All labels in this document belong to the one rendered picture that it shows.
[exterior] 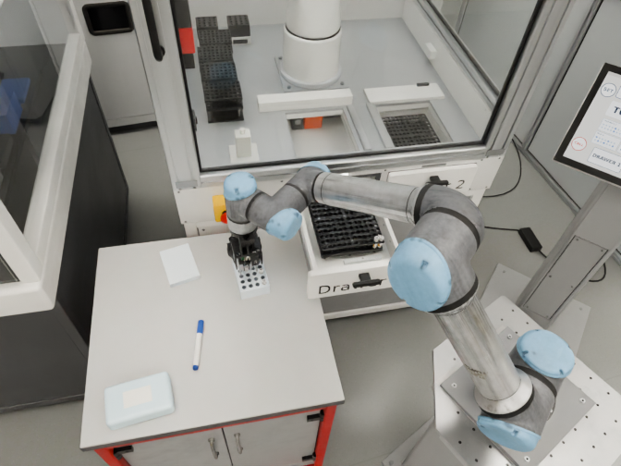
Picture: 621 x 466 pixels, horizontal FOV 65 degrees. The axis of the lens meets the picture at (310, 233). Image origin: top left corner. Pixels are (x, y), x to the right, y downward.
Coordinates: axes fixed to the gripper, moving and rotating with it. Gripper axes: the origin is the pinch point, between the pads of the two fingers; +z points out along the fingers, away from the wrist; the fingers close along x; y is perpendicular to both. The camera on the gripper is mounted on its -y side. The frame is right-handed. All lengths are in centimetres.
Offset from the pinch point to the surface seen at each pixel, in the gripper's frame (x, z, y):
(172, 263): -20.1, 3.5, -8.6
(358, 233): 32.9, -5.4, 1.1
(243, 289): -2.2, 1.4, 7.1
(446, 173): 66, -10, -11
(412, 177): 55, -10, -12
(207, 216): -7.6, -0.9, -20.0
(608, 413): 78, 5, 64
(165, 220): -27, 81, -97
